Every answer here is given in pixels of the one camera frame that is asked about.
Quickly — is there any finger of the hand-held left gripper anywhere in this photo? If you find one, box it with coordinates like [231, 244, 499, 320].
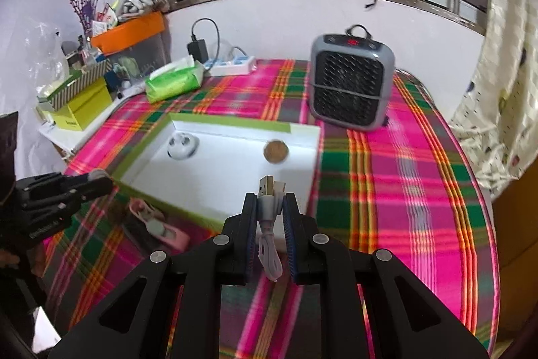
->
[21, 184, 114, 217]
[19, 170, 112, 191]

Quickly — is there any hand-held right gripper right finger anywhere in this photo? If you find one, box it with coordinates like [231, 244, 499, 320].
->
[282, 193, 490, 359]

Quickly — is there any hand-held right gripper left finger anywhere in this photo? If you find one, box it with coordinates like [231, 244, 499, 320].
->
[48, 193, 258, 359]

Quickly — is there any white USB cable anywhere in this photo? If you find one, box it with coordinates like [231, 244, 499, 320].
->
[256, 175, 287, 283]

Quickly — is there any white tray with green rim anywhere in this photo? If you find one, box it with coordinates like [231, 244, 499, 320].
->
[113, 113, 322, 236]

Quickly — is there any white side table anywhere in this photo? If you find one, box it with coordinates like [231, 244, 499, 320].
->
[38, 121, 82, 160]

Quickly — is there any yellow-green cardboard box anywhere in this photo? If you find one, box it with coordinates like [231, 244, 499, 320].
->
[50, 78, 114, 131]

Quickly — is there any brown round disc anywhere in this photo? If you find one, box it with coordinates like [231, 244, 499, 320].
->
[263, 139, 289, 165]

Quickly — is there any striped cardboard box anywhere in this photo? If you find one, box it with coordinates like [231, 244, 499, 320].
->
[37, 60, 109, 112]

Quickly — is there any white round panda case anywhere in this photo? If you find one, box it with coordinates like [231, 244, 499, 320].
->
[167, 133, 199, 160]

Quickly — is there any pink plaid blanket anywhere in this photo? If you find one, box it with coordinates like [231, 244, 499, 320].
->
[42, 58, 501, 359]

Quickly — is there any clear plastic bag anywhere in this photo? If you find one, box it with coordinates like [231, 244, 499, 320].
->
[25, 23, 70, 91]

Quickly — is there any green tissue pack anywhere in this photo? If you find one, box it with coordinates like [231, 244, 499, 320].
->
[145, 56, 205, 104]

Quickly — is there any clear storage box orange lid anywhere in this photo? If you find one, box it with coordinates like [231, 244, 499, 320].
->
[90, 11, 171, 97]

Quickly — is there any grey portable heater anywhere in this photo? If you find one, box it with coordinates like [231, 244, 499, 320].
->
[309, 25, 396, 131]

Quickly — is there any white power strip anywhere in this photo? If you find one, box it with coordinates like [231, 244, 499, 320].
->
[204, 55, 257, 76]

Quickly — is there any patterned cream curtain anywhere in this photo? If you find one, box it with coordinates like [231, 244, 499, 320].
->
[450, 0, 538, 200]

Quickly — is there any black charger with cable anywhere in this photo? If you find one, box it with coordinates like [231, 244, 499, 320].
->
[187, 18, 222, 63]

